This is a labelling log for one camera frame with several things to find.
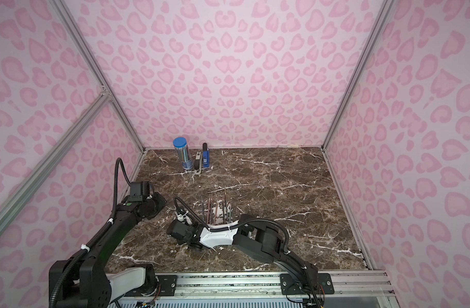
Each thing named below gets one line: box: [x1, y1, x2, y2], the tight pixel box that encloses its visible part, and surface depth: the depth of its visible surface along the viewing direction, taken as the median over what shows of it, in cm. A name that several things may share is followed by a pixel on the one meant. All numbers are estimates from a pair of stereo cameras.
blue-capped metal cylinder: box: [172, 136, 194, 171], surface depth 100 cm
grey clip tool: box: [193, 150, 203, 176], surface depth 112 cm
